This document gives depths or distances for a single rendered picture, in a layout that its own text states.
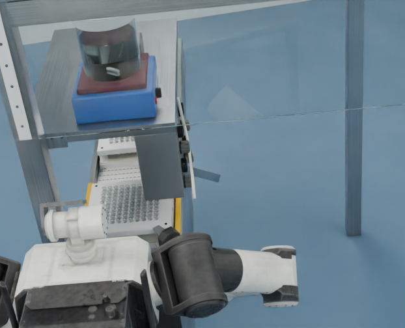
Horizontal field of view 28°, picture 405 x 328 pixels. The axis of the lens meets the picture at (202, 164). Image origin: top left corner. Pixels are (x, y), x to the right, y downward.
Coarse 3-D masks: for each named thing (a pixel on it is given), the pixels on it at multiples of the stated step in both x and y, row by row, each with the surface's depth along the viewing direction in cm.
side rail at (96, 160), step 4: (96, 140) 272; (96, 144) 270; (96, 148) 268; (96, 152) 266; (96, 156) 264; (92, 160) 262; (96, 160) 262; (92, 164) 260; (96, 164) 260; (92, 168) 258; (96, 168) 260; (92, 172) 256; (96, 172) 259; (92, 176) 254; (96, 176) 258; (92, 180) 253; (96, 180) 258
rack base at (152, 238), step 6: (174, 198) 243; (174, 204) 241; (174, 210) 238; (174, 216) 236; (174, 222) 234; (144, 234) 229; (150, 234) 229; (150, 240) 227; (156, 240) 227; (150, 246) 227
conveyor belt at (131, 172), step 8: (112, 168) 264; (120, 168) 263; (128, 168) 263; (136, 168) 262; (104, 176) 260; (112, 176) 260; (120, 176) 259; (128, 176) 259; (136, 176) 258; (152, 248) 228
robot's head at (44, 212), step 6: (42, 204) 157; (48, 204) 157; (54, 204) 157; (60, 204) 157; (66, 204) 157; (72, 204) 157; (42, 210) 157; (48, 210) 158; (42, 216) 157; (48, 216) 157; (42, 222) 157; (48, 222) 156; (42, 228) 157; (48, 228) 156; (48, 234) 156
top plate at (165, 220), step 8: (96, 184) 244; (104, 184) 244; (112, 184) 243; (120, 184) 243; (128, 184) 243; (136, 184) 242; (96, 192) 241; (112, 192) 240; (136, 192) 239; (96, 200) 237; (136, 200) 235; (160, 200) 234; (168, 200) 234; (128, 208) 233; (152, 208) 232; (160, 208) 231; (168, 208) 231; (128, 216) 230; (152, 216) 228; (160, 216) 228; (168, 216) 228; (112, 224) 227; (120, 224) 227; (128, 224) 227; (136, 224) 226; (144, 224) 226; (152, 224) 226; (160, 224) 225; (168, 224) 225; (112, 232) 224; (120, 232) 224; (128, 232) 224; (136, 232) 225; (144, 232) 225; (152, 232) 225
